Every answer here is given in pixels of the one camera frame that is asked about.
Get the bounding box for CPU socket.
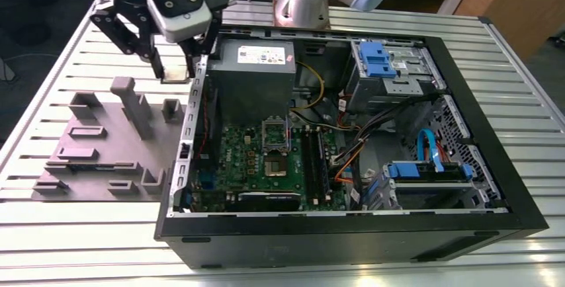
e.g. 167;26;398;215
263;153;295;179

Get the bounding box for grey metal drive cage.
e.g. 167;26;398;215
346;38;445;103

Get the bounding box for green motherboard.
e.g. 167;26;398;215
194;124;350;212

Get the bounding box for black wire bundle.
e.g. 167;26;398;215
330;97;442;165

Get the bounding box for black RAM slot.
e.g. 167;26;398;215
311;127;327;203
302;126;319;204

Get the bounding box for black PC case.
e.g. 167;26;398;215
153;22;551;270

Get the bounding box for black graphics card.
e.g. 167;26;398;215
225;190;305;212

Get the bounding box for silver square CPU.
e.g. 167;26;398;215
161;65;190;85

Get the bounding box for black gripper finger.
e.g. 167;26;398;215
181;17;222;79
90;0;166;79

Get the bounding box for thin metal locking lever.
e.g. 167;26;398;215
285;114;294;153

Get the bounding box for grey parts rack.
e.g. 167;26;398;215
31;77;189;204

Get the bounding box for yellow wire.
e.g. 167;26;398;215
290;61;326;112

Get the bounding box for orange wire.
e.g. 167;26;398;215
333;154;368;185

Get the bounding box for metal socket cover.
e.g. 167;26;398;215
262;114;293;153

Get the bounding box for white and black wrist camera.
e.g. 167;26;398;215
144;0;214;42

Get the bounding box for blue VGA port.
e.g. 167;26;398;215
199;171;217;191

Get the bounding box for wooden cabinet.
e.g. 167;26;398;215
454;0;565;66

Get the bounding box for blue flat wire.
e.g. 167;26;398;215
416;128;445;173

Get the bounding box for grey power supply unit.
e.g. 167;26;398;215
206;39;297;128

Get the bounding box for blue plastic drive latch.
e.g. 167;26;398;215
360;40;398;78

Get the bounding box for hard disk in blue carrier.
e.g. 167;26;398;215
384;161;476;184

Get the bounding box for grey metal disk bay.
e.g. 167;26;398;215
361;161;504;214

